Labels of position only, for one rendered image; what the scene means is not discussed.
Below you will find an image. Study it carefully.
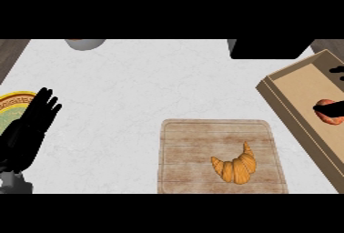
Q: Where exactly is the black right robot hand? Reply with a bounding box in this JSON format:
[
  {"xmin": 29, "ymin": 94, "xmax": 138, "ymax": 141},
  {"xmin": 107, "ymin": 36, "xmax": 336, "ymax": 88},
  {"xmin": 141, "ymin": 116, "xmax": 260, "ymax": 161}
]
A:
[{"xmin": 312, "ymin": 65, "xmax": 344, "ymax": 119}]

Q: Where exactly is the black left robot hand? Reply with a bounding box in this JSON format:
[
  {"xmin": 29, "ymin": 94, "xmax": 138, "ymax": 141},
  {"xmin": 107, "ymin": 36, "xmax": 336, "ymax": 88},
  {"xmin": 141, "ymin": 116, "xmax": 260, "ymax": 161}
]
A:
[{"xmin": 0, "ymin": 86, "xmax": 64, "ymax": 175}]

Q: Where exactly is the cardboard box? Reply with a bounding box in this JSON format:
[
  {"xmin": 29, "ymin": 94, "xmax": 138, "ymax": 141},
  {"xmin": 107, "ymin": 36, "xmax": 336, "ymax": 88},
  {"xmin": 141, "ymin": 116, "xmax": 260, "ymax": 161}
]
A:
[{"xmin": 256, "ymin": 49, "xmax": 344, "ymax": 195}]

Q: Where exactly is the orange curved squash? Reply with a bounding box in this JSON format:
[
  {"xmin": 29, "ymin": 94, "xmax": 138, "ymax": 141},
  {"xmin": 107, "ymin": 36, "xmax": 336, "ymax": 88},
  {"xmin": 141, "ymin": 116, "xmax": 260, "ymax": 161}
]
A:
[{"xmin": 210, "ymin": 140, "xmax": 259, "ymax": 186}]

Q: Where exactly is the wooden cutting board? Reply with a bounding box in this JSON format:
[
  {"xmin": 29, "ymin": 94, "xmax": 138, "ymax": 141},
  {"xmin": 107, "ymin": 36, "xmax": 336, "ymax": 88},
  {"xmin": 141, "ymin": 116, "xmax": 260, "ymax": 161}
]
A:
[{"xmin": 157, "ymin": 118, "xmax": 291, "ymax": 195}]

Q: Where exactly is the red-orange round vegetable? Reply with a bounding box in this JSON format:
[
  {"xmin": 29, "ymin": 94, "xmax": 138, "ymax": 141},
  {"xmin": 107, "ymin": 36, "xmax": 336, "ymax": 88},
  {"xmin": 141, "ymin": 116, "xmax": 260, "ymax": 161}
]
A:
[{"xmin": 314, "ymin": 98, "xmax": 344, "ymax": 127}]

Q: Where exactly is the yellow and green plate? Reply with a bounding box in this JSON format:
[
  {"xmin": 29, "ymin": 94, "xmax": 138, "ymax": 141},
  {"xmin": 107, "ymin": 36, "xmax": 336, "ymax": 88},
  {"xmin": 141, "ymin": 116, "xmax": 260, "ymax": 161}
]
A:
[{"xmin": 0, "ymin": 90, "xmax": 39, "ymax": 135}]

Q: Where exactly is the black appliance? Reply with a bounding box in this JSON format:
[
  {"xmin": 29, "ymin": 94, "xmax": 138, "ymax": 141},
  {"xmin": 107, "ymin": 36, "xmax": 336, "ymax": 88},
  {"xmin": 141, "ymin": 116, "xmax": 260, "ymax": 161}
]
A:
[{"xmin": 227, "ymin": 38, "xmax": 317, "ymax": 61}]

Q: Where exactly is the grey bowl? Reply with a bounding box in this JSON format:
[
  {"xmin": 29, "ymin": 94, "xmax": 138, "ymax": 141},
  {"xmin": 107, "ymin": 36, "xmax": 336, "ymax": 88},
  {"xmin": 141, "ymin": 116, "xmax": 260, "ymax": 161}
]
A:
[{"xmin": 66, "ymin": 38, "xmax": 108, "ymax": 52}]

